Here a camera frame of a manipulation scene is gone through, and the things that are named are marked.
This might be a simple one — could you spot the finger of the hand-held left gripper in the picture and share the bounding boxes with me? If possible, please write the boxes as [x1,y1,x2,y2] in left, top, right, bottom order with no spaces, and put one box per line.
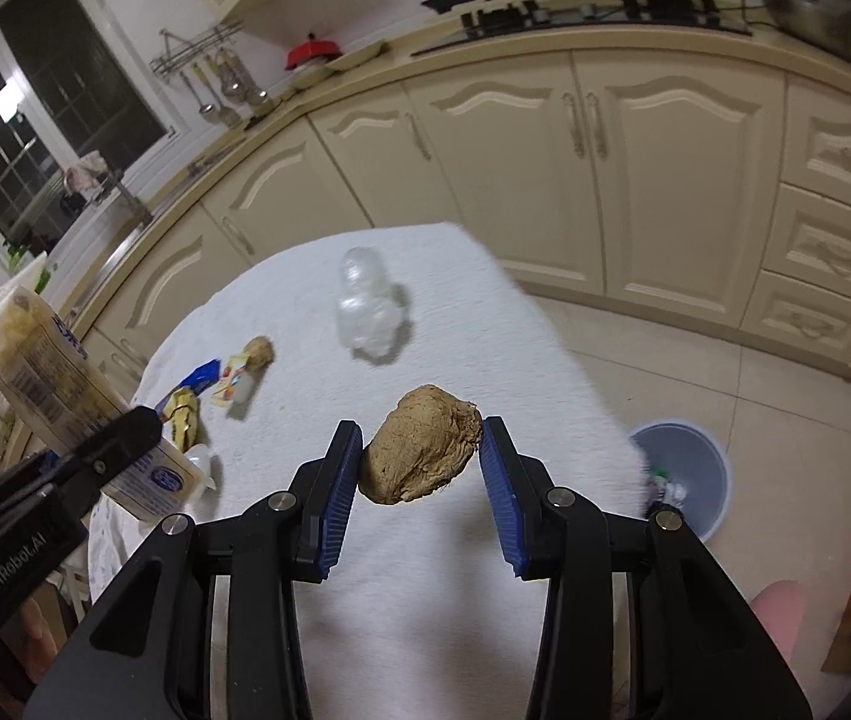
[0,456,59,533]
[20,405,166,502]

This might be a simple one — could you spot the crumpled clear plastic bag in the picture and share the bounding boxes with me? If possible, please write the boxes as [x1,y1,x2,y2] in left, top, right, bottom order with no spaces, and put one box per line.
[333,245,413,367]

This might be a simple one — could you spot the cream kitchen cabinets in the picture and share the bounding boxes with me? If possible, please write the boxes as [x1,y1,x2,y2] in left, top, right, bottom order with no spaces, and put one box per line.
[80,34,851,391]

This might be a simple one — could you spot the metal spatula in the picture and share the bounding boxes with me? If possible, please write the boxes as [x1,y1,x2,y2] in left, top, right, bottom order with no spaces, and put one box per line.
[211,52,242,125]

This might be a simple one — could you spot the orange printed small wrapper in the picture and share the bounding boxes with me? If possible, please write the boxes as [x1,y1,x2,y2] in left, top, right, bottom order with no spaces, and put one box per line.
[219,355,257,421]

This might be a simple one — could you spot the kitchen window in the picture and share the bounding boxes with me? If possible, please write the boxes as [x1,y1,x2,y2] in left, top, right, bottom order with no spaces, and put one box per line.
[0,0,175,241]

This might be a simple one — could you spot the heap of wrappers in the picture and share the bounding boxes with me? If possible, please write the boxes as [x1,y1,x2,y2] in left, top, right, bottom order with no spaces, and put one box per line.
[646,465,687,520]

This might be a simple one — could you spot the steel faucet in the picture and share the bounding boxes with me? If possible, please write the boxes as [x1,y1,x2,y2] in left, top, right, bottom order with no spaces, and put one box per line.
[99,172,152,226]

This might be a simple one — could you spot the metal skimmer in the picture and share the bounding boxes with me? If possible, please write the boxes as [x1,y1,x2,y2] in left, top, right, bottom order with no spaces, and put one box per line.
[226,49,270,102]

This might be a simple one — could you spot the grey-blue waste bin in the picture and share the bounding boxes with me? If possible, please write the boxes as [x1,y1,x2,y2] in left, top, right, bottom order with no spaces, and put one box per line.
[629,422,732,543]

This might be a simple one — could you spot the clear packet yellow snacks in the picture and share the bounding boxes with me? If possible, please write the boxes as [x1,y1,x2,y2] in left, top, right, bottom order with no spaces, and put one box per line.
[0,289,211,522]

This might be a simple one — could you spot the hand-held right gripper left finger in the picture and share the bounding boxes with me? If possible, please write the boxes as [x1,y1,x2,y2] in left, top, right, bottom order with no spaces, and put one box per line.
[24,420,364,720]

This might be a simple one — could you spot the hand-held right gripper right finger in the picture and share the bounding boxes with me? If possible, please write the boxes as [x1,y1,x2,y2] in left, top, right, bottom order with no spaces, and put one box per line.
[479,415,816,720]

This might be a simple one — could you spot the white terry table cover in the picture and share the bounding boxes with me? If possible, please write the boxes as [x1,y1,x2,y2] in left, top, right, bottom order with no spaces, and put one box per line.
[88,221,651,720]

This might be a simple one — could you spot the beige plate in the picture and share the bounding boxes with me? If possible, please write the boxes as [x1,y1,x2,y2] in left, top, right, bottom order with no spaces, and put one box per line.
[324,43,389,72]

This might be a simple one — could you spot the yellow snack wrapper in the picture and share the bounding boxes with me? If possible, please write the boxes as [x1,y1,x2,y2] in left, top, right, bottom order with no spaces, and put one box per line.
[161,388,203,449]

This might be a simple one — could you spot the steel kitchen sink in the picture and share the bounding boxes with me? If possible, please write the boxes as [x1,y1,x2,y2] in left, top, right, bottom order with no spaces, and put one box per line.
[69,142,246,316]

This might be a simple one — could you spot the beige kitchen countertop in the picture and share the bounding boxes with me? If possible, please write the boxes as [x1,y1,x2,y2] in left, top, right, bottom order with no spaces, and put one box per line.
[43,0,851,316]

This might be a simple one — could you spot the metal ladle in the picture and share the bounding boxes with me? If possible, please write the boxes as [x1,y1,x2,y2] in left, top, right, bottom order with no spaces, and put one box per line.
[187,67,218,117]

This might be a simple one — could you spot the red pot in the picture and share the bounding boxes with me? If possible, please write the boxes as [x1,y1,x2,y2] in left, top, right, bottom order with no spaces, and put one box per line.
[286,31,344,72]

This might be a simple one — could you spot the metal utensil rack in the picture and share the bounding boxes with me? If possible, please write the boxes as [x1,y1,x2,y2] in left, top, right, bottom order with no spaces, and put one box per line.
[151,21,245,76]

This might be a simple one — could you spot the pinkish dish cloth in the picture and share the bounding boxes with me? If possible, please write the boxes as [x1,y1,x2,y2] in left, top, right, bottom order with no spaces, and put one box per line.
[65,152,107,192]

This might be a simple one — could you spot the black gas stove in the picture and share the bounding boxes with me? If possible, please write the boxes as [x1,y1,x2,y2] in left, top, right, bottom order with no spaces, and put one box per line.
[410,0,754,57]

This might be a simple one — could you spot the blue snack wrapper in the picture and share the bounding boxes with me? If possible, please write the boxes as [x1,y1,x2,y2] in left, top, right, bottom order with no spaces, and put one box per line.
[170,360,222,400]

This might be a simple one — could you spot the person's right leg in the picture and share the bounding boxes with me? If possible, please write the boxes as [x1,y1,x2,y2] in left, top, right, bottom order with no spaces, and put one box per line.
[751,580,806,685]

